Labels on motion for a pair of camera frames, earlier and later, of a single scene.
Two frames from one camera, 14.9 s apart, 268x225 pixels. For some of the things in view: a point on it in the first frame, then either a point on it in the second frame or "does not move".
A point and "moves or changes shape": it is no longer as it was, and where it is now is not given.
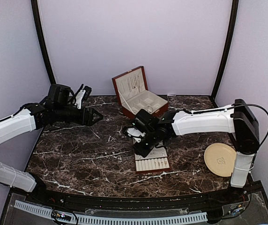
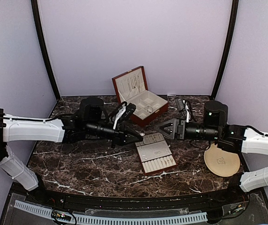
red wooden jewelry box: [132, 91] does not move
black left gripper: [88, 122] to [121, 134]
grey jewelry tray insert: [157, 160] moves or changes shape
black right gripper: [143, 152] to [180, 124]
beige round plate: [220, 159] does not move
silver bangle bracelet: [150, 109] does not move
